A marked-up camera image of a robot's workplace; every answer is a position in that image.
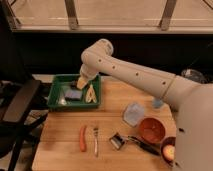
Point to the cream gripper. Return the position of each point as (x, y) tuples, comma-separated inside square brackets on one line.
[(82, 82)]

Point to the black eraser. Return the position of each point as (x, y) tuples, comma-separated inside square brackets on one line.
[(73, 83)]

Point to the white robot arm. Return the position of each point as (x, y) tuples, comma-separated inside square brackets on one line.
[(192, 100)]

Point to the red bowl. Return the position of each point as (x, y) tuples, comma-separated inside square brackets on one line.
[(151, 130)]

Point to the purple bowl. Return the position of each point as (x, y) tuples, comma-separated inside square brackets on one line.
[(167, 141)]

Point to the blue sponge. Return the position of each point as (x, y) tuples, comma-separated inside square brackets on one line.
[(73, 94)]

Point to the green plastic tray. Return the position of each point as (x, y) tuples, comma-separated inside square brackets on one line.
[(60, 80)]

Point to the clear plastic bag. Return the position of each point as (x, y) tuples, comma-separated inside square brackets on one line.
[(62, 92)]

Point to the silver fork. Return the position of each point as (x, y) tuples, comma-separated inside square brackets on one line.
[(95, 131)]

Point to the light blue cloth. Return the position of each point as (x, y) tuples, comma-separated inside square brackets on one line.
[(133, 114)]

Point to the orange carrot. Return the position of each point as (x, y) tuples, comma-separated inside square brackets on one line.
[(82, 141)]

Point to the black office chair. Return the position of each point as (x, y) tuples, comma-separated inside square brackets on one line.
[(13, 130)]

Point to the yellow apple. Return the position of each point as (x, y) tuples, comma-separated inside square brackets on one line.
[(169, 152)]

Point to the grey round dish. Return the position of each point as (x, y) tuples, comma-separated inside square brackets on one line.
[(193, 75)]

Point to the black handled peeler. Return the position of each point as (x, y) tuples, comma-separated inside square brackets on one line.
[(142, 145)]

